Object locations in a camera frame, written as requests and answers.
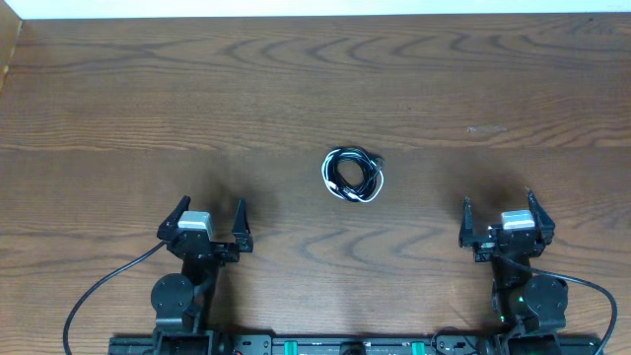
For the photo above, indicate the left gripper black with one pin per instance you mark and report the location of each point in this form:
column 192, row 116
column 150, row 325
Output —
column 243, row 238

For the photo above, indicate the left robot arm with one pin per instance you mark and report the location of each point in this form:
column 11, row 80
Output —
column 182, row 300

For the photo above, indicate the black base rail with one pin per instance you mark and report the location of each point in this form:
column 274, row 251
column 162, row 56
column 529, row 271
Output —
column 217, row 343

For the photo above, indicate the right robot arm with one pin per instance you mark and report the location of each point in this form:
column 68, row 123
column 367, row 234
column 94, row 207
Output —
column 528, row 302

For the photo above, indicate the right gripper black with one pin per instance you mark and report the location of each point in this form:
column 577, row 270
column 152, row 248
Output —
column 484, row 246

